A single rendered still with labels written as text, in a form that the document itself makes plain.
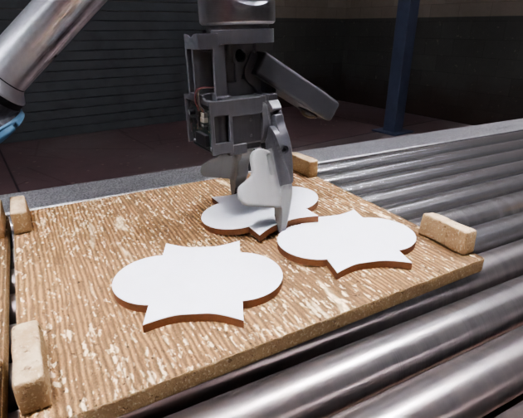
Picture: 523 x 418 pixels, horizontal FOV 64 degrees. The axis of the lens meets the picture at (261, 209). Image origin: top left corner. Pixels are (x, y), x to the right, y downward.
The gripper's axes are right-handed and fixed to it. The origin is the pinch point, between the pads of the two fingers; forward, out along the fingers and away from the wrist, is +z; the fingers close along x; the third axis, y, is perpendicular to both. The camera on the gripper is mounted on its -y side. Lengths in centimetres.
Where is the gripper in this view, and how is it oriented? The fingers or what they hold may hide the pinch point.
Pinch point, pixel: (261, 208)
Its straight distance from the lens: 50.6
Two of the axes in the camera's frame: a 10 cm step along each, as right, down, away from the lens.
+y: -8.7, 2.1, -4.4
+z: 0.2, 9.2, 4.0
